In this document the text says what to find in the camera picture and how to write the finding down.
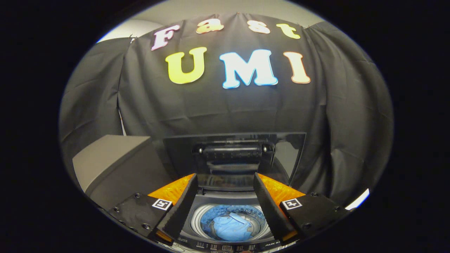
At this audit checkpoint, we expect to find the black backdrop cloth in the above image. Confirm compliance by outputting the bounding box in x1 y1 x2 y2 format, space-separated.
59 13 394 208

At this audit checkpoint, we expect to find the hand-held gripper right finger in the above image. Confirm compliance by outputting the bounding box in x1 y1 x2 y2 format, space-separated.
253 172 351 245

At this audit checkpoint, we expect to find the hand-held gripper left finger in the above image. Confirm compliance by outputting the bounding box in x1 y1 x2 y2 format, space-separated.
107 173 198 245

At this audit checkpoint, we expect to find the light blue polo shirt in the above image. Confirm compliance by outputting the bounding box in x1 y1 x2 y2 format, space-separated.
213 212 254 242

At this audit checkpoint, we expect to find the grey washing machine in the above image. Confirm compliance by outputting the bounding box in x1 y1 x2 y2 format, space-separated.
175 190 282 253

